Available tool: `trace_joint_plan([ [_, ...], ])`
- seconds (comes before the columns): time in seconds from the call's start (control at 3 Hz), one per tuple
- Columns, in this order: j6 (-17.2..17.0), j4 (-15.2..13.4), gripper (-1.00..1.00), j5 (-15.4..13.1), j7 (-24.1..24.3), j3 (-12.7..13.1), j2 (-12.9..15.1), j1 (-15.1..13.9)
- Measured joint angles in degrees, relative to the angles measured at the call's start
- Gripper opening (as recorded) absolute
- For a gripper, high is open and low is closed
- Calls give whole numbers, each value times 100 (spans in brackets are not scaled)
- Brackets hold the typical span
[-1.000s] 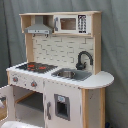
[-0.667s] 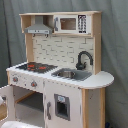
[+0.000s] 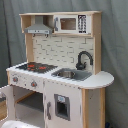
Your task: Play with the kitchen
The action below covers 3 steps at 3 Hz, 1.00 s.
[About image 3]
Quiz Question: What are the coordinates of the right red stove knob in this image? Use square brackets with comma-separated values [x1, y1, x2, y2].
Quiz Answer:
[31, 81, 37, 88]

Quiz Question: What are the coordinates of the red stove knob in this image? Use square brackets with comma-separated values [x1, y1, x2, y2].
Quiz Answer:
[31, 81, 37, 88]
[11, 76, 19, 83]

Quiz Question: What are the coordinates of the black toy stovetop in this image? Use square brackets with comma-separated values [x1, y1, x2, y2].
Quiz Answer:
[19, 62, 55, 73]

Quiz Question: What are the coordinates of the wooden toy kitchen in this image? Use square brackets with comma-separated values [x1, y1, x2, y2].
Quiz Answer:
[5, 10, 115, 128]

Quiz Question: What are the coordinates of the white oven door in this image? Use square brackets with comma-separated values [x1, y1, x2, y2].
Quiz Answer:
[0, 85, 15, 128]

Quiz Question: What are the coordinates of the left red stove knob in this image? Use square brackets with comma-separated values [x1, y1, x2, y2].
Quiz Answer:
[11, 76, 19, 83]

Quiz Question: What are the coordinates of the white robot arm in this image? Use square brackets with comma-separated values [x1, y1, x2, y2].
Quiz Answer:
[1, 120, 38, 128]

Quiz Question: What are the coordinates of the toy microwave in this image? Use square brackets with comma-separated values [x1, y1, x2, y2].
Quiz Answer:
[54, 15, 91, 34]

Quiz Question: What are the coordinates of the white cabinet door with dispenser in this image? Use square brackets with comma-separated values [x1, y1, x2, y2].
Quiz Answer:
[45, 82, 83, 128]

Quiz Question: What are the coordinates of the black toy faucet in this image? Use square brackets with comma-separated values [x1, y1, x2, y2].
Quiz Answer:
[76, 51, 93, 70]

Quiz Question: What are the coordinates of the grey toy sink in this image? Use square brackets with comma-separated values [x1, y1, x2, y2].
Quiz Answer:
[52, 68, 92, 81]

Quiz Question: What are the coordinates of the grey range hood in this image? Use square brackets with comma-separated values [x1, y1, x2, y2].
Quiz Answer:
[24, 16, 53, 35]

